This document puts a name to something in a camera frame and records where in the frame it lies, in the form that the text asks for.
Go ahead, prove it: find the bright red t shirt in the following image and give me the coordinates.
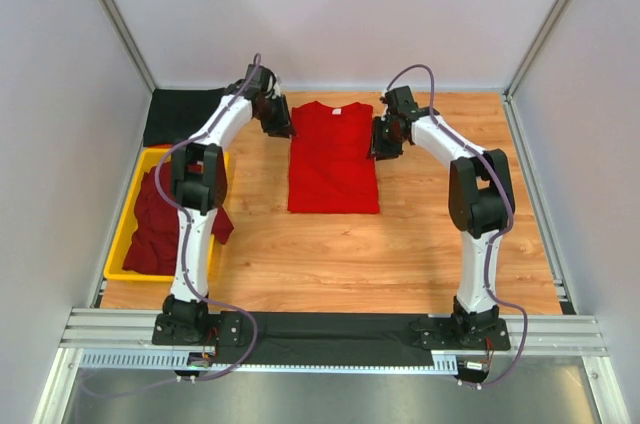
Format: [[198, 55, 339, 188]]
[[287, 101, 380, 214]]

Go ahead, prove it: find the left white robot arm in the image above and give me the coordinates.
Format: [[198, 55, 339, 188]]
[[155, 54, 295, 339]]

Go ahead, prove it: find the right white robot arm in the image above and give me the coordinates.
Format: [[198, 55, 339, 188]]
[[370, 86, 515, 337]]

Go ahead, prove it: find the folded black t shirt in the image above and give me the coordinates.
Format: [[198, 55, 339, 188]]
[[142, 88, 224, 147]]

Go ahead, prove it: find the yellow plastic bin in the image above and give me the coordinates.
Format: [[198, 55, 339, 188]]
[[103, 146, 231, 284]]

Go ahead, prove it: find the dark red t shirt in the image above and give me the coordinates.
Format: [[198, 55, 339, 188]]
[[122, 163, 236, 276]]

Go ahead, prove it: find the black cloth strip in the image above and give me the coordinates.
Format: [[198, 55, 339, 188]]
[[245, 312, 434, 367]]

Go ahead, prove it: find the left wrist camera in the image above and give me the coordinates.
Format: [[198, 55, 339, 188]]
[[244, 64, 281, 99]]

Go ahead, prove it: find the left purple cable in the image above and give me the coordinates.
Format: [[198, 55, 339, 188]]
[[79, 52, 261, 398]]

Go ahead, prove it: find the right aluminium corner post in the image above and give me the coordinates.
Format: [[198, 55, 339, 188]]
[[503, 0, 609, 98]]

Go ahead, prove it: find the aluminium corner post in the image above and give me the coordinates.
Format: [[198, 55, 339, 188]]
[[98, 0, 156, 92], [503, 0, 609, 98]]

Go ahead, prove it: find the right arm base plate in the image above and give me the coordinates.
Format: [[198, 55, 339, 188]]
[[409, 315, 511, 351]]

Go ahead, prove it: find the left aluminium corner post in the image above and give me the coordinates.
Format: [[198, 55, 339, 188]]
[[98, 0, 156, 92]]

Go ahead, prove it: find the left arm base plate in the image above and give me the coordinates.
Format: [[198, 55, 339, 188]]
[[151, 311, 252, 347]]

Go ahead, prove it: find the aluminium front rail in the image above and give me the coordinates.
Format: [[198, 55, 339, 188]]
[[59, 308, 608, 357]]

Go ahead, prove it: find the slotted grey cable duct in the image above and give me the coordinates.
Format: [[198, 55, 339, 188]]
[[79, 349, 458, 376]]

